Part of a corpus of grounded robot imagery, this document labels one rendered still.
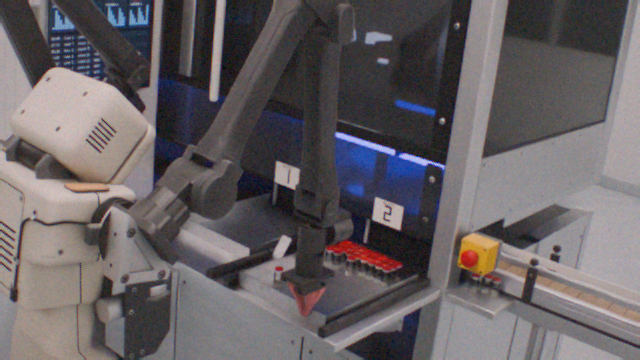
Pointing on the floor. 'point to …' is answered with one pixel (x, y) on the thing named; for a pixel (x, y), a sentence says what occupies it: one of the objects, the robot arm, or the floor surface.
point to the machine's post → (461, 171)
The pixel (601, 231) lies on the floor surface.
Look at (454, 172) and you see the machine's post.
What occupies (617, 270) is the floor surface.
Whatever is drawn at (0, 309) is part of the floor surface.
